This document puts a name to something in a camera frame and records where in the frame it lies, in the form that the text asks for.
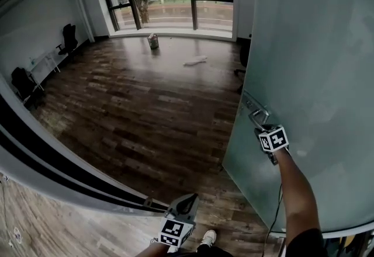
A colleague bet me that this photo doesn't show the small trash bin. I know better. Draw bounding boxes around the small trash bin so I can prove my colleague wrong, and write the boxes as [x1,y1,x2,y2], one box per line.
[146,33,160,50]

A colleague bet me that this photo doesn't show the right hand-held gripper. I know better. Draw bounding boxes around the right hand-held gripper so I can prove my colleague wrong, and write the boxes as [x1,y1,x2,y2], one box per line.
[253,123,290,166]

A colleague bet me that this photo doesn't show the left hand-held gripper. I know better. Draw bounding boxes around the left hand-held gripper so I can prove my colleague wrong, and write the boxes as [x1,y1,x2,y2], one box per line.
[157,193,200,249]

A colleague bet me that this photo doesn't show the white desk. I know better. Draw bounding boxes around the white desk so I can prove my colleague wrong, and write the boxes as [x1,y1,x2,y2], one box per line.
[26,50,61,92]

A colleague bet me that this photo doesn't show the black swivel chair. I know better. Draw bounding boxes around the black swivel chair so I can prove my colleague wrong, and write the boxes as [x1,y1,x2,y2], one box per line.
[233,33,252,95]

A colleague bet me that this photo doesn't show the frosted glass door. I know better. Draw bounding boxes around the frosted glass door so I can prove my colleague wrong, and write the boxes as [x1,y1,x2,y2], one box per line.
[221,0,374,239]

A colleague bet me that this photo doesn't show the person's right forearm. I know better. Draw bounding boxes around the person's right forearm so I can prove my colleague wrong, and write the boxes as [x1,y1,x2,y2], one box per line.
[274,148,323,239]

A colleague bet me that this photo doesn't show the silver door handle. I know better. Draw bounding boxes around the silver door handle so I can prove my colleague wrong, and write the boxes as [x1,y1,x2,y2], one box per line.
[248,108,271,131]

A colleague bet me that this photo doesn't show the black office chair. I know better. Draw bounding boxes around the black office chair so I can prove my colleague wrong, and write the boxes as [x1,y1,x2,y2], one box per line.
[55,23,80,63]

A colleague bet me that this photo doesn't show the person's black sleeve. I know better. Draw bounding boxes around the person's black sleeve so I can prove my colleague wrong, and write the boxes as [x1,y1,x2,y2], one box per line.
[283,228,325,257]

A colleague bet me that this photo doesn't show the person's left forearm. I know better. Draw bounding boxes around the person's left forearm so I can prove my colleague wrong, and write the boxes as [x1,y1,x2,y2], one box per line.
[133,241,171,257]

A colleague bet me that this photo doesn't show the person's black trousers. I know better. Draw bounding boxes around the person's black trousers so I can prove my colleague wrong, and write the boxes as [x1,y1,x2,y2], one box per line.
[195,243,235,257]

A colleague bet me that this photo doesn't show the white cloth on floor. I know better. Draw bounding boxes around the white cloth on floor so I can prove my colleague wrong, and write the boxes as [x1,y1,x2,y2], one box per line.
[182,54,209,67]

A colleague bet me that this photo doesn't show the person's white shoe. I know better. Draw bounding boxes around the person's white shoe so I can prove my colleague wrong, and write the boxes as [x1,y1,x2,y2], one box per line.
[201,229,217,247]

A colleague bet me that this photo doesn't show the white wall pipe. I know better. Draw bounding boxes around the white wall pipe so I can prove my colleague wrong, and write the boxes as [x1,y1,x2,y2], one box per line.
[60,0,96,44]

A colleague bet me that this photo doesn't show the black chair with bag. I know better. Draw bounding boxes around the black chair with bag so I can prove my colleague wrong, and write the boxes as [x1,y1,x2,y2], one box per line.
[11,67,45,105]

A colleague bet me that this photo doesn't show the thin black cable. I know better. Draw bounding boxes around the thin black cable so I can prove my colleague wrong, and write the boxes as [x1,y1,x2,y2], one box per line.
[264,182,284,252]

